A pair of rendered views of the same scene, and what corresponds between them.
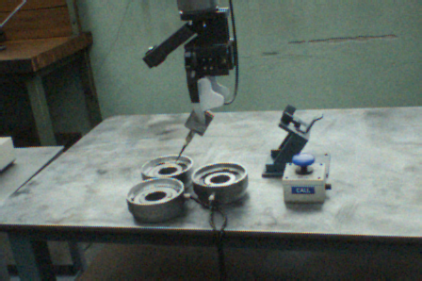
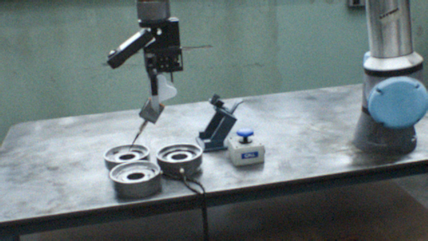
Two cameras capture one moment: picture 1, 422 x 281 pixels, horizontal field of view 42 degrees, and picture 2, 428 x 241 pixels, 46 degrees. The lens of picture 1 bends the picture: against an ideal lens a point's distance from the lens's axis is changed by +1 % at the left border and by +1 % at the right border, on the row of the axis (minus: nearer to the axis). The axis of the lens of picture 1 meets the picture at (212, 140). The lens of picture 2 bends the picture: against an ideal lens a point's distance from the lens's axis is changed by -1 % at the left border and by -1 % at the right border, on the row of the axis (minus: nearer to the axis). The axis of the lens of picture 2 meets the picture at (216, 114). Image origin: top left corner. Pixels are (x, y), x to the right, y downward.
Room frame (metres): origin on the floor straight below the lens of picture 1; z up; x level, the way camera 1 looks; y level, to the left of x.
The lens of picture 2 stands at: (-0.05, 0.41, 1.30)
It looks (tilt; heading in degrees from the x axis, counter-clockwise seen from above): 19 degrees down; 332
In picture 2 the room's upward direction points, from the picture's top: 3 degrees counter-clockwise
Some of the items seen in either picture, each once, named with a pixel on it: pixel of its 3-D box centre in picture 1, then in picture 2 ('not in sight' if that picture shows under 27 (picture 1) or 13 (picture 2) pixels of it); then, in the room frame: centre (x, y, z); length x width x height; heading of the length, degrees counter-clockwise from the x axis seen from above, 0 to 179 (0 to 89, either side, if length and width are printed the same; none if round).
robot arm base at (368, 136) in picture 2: not in sight; (385, 123); (0.76, -0.48, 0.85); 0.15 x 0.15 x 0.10
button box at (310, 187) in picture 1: (307, 181); (248, 148); (0.88, -0.16, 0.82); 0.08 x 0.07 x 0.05; 73
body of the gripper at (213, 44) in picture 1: (206, 42); (160, 46); (0.99, -0.01, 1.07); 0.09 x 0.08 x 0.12; 74
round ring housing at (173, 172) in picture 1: (168, 174); (127, 160); (0.99, 0.10, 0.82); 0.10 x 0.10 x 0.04
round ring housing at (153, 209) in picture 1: (155, 200); (136, 179); (0.88, 0.11, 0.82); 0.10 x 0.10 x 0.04
